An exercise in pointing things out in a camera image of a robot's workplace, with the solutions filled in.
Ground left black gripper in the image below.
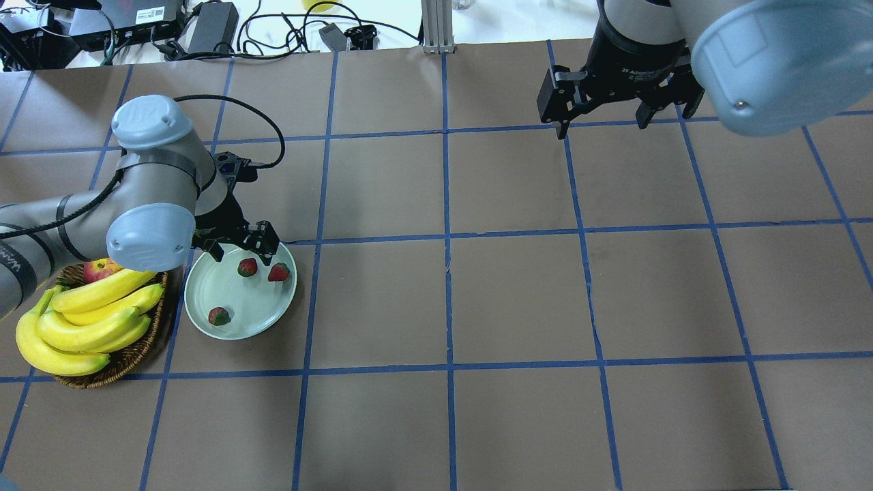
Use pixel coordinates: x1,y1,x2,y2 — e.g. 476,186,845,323
192,152,280,267

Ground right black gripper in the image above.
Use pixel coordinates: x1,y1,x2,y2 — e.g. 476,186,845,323
537,18,705,140

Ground strawberry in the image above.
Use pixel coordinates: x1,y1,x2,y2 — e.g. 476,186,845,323
207,306,231,326
266,262,292,283
237,257,258,278

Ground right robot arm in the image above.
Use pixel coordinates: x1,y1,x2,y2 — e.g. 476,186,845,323
537,1,872,139

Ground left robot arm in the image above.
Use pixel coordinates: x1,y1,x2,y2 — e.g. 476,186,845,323
1,94,280,316

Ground light green plate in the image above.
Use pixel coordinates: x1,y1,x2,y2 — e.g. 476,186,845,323
183,243,297,340

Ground red apple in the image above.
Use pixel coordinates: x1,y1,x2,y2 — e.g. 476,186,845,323
83,257,124,284

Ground woven wicker basket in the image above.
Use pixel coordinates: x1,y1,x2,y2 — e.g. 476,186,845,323
53,268,181,389

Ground yellow banana bunch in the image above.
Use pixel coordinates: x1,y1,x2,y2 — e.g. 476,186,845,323
14,265,164,376

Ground black power adapter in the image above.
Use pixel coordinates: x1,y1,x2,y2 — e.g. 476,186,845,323
187,2,238,54

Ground small grey adapter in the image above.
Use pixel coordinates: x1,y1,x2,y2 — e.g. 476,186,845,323
319,24,351,53

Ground black electronics box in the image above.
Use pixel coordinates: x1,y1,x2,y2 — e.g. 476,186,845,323
68,1,186,52

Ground aluminium frame post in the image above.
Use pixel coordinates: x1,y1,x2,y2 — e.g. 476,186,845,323
420,0,456,54

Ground black cables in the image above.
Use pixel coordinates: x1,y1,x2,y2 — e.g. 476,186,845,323
235,0,422,61

